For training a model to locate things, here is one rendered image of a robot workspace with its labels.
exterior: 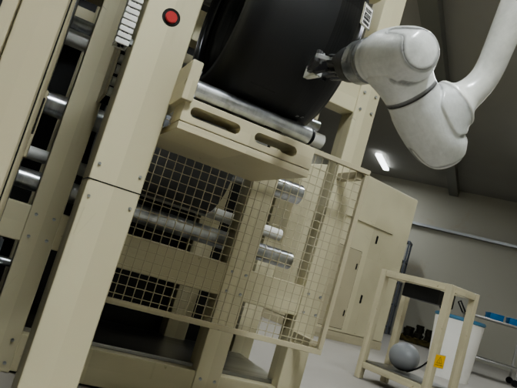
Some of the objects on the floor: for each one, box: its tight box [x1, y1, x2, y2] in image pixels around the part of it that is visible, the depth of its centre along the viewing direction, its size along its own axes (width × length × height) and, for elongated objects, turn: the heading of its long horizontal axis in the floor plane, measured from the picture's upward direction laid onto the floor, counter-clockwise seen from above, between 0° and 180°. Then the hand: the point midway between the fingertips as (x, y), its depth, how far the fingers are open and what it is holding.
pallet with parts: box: [399, 325, 432, 349], centre depth 1206 cm, size 76×110×39 cm
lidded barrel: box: [427, 310, 486, 385], centre depth 621 cm, size 55×56×67 cm
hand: (313, 71), depth 134 cm, fingers closed
